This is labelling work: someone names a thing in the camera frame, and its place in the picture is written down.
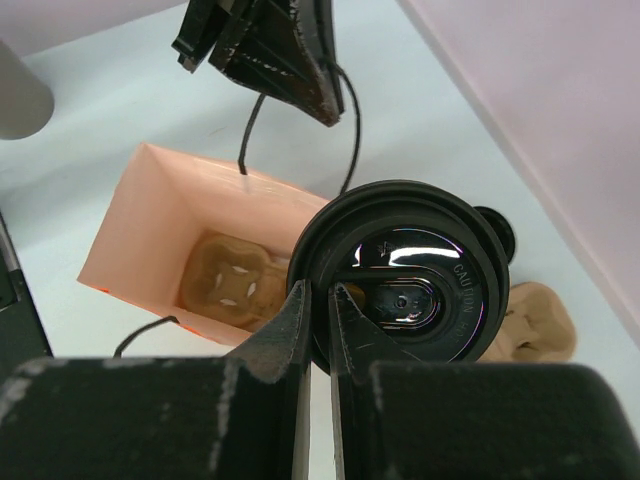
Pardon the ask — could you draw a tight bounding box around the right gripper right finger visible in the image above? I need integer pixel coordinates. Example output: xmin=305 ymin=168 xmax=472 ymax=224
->
xmin=328 ymin=283 xmax=417 ymax=479

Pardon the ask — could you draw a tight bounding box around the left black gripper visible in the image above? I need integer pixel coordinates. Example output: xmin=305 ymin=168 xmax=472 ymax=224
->
xmin=171 ymin=0 xmax=344 ymax=127

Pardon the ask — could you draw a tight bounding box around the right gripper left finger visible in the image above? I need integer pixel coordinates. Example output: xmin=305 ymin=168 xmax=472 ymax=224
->
xmin=219 ymin=280 xmax=312 ymax=479

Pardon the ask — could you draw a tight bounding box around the brown cardboard cup carrier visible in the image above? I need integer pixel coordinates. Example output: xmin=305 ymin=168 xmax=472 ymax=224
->
xmin=179 ymin=233 xmax=288 ymax=332

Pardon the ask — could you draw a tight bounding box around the black plastic cup lid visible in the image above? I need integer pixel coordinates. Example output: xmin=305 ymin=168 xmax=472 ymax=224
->
xmin=287 ymin=180 xmax=511 ymax=371

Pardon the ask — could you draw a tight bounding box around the orange paper bag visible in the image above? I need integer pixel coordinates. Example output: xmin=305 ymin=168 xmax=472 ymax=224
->
xmin=79 ymin=144 xmax=323 ymax=346

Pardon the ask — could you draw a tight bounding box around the stack of black lids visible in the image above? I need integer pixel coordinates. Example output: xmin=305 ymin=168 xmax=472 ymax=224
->
xmin=475 ymin=206 xmax=517 ymax=263

